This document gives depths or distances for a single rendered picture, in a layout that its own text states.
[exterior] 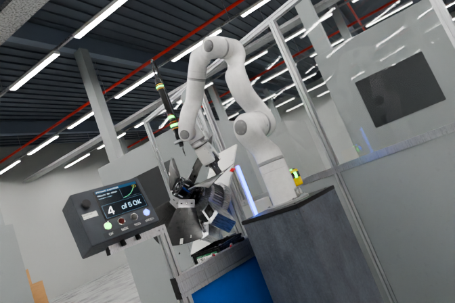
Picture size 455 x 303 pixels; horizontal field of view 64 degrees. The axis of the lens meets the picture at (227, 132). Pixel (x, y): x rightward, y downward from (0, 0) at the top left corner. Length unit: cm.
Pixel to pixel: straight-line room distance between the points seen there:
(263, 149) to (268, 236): 35
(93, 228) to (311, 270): 79
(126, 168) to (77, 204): 360
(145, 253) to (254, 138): 358
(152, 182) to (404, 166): 317
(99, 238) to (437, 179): 162
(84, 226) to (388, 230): 164
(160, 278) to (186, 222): 293
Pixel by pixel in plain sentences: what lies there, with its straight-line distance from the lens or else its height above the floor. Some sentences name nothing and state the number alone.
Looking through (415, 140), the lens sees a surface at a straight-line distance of 213.
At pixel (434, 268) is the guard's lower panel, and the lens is 231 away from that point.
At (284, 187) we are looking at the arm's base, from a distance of 156.
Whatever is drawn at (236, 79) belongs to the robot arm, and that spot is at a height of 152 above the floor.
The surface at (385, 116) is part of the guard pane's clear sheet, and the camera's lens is 217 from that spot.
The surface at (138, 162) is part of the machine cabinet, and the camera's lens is 474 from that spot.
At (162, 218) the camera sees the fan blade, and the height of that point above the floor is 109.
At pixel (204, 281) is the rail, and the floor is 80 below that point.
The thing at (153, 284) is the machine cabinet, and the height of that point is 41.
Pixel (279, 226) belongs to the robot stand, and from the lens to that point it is 149.
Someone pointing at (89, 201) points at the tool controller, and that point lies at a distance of 131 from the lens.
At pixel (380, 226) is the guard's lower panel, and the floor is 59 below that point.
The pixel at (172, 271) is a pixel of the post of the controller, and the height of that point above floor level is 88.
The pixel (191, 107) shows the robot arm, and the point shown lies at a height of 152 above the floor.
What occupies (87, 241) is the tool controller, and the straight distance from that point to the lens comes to 129.
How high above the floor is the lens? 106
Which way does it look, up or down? 9 degrees up
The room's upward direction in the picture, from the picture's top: 22 degrees counter-clockwise
